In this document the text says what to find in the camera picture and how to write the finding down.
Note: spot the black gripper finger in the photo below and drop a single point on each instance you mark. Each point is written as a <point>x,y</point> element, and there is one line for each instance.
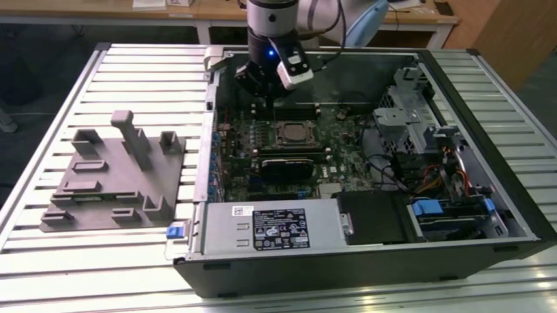
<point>253,80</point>
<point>279,88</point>

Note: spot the metal locking lever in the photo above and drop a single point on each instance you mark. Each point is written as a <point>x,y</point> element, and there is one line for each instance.
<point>276,114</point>

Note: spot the silver CPU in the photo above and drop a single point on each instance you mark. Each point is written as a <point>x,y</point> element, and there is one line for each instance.
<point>296,132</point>

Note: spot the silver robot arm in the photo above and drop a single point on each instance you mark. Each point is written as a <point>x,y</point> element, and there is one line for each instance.
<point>271,16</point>

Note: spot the black RAM slot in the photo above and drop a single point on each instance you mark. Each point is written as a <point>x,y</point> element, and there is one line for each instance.
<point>296,112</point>
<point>293,153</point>
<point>293,156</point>
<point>296,104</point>
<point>292,147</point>
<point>296,108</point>
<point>292,150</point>

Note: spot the white box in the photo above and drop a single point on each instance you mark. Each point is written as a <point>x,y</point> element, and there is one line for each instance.
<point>149,3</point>
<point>181,2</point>

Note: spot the black graphics card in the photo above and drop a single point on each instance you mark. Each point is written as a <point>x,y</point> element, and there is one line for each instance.
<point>285,171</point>

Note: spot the green motherboard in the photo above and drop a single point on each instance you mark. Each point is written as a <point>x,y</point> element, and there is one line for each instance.
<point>353,153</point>

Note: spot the metal disk bay cage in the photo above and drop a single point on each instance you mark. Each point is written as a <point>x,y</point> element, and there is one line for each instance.
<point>392,122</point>

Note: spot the small silver heatsink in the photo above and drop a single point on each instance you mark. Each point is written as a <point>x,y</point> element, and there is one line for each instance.
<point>332,190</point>

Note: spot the wooden desk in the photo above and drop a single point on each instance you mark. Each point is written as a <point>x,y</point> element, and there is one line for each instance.
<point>109,13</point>

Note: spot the black phone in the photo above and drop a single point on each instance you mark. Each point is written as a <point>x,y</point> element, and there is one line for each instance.
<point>444,8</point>

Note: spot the black plastic shroud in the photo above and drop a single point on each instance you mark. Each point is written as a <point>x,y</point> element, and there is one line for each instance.
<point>375,218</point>

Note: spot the grey parts rack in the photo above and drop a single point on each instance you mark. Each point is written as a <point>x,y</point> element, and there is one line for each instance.
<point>126,195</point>

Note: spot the silver power supply unit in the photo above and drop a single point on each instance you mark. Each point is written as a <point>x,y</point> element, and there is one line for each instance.
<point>227,234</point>

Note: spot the blue disk carrier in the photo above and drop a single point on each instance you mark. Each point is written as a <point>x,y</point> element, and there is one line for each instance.
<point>424,207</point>

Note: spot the blue case latch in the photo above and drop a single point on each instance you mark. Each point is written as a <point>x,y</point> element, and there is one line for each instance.
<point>174,232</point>

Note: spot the wooden cabinet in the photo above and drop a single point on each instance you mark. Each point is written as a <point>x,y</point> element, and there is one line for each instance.
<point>514,39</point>

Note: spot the grey chair base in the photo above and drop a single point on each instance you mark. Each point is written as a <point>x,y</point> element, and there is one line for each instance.
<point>9,125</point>

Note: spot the black PC case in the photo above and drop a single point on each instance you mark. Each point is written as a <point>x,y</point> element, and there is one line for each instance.
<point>305,277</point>

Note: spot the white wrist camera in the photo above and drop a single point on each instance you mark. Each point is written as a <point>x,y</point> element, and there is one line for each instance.
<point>300,78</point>

